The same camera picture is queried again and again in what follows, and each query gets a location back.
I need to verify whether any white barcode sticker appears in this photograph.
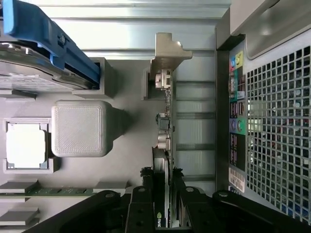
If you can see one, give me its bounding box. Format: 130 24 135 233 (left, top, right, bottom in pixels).
228 166 246 194

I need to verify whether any grey printed parts rack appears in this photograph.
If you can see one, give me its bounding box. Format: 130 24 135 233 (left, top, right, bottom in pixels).
0 57 176 233

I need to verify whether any green RAM stick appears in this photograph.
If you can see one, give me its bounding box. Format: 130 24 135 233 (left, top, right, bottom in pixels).
0 185 98 197

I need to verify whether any rear port panel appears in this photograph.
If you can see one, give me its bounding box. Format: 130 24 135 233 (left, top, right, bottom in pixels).
228 51 247 168

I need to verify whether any grey PC case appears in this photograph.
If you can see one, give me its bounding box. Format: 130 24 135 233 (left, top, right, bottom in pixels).
214 0 311 225

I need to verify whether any silver CPU chip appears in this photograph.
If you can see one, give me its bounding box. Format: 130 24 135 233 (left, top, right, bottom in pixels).
5 122 49 169

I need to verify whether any hard disk with blue caddy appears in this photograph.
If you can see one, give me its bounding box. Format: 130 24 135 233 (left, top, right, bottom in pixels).
0 0 102 95

